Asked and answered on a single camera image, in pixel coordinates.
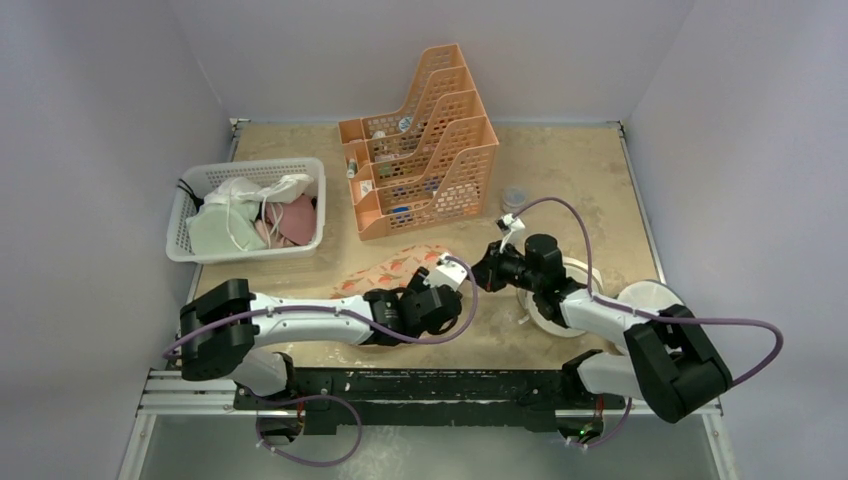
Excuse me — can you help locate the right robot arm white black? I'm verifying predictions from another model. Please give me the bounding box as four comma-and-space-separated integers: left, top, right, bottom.
472, 234, 733, 423

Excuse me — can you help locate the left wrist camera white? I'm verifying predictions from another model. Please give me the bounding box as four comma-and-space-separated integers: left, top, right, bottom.
426, 253, 468, 291

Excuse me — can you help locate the orange file organizer rack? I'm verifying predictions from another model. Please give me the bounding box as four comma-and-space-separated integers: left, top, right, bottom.
338, 44, 499, 241

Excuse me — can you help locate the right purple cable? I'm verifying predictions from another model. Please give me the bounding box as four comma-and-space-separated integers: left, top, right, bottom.
513, 195, 785, 389

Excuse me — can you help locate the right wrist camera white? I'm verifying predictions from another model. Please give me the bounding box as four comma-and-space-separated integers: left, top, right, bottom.
496, 213, 526, 253

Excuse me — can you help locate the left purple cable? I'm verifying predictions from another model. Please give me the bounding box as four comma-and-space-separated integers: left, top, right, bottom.
162, 255, 480, 362

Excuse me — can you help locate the white round mesh laundry bag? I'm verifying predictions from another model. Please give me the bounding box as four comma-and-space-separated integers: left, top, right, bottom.
516, 257, 603, 338

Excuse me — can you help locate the white round bag near edge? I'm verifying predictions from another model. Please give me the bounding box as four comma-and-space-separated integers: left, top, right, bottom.
616, 280, 685, 311

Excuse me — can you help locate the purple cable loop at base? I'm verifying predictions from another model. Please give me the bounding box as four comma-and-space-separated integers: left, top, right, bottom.
254, 394, 364, 469

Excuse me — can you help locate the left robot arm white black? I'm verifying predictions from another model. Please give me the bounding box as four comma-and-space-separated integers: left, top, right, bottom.
167, 261, 467, 409

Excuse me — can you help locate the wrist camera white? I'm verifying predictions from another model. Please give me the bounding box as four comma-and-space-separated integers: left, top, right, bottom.
426, 253, 468, 291
496, 213, 526, 253

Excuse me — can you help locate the floral mesh laundry bag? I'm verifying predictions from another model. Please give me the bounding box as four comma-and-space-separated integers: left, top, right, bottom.
329, 244, 450, 299

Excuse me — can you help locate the white plastic basket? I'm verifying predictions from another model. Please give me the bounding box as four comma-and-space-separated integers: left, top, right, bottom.
165, 157, 327, 265

